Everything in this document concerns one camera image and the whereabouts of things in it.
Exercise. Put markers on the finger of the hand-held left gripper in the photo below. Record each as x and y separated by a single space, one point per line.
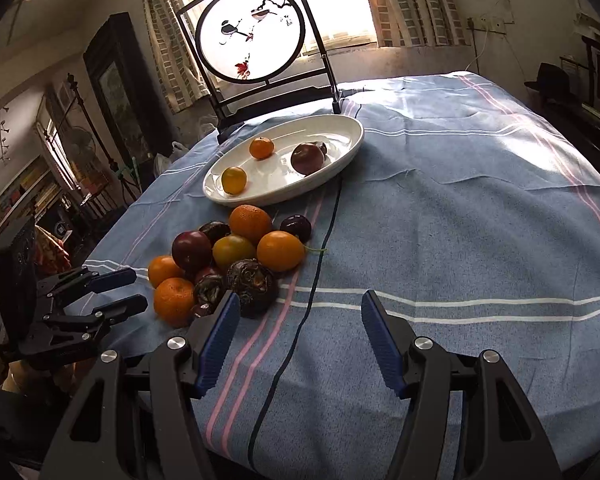
125 306
110 280

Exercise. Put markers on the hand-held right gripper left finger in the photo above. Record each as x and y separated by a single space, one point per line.
220 340

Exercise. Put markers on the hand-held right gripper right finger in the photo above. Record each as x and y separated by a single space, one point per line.
375 330

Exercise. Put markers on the large dark water chestnut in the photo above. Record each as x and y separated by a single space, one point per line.
255 282

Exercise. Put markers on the dark red tomato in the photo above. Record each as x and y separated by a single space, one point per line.
191 250

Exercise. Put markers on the yellow-green tomato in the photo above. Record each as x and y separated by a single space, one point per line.
232 251

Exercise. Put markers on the smooth orange tomato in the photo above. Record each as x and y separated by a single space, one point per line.
280 251

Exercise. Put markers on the small dark purple tomato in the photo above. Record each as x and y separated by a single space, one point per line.
296 227

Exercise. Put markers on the white oval plate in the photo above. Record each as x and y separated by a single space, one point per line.
300 132

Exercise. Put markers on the person's left forearm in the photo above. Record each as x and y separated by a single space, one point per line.
20 377

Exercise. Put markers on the red patterned cloth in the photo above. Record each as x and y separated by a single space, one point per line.
50 252

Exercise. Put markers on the bookshelf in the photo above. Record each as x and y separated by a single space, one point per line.
25 185

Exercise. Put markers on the white plastic bag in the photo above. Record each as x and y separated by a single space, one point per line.
167 160

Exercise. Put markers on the standing fan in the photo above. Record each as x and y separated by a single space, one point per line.
77 142

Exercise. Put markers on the blue striped tablecloth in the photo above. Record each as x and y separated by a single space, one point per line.
455 210

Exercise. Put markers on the yellow tomato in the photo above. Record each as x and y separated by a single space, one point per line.
233 180

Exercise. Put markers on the black coat stand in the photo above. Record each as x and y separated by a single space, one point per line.
80 105

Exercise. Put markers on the large dark purple tomato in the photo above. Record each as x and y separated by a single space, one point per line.
307 159

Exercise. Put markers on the dark wooden cabinet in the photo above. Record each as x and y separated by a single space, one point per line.
120 95

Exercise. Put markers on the small tangerine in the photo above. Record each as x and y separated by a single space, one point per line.
262 149

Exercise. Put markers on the patterned curtain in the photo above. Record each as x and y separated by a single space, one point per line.
410 5
165 35

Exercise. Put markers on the black chair round painted back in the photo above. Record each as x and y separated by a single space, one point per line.
252 35

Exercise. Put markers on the black hat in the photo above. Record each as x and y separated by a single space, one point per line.
552 77

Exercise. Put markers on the wall socket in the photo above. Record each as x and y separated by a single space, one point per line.
490 24

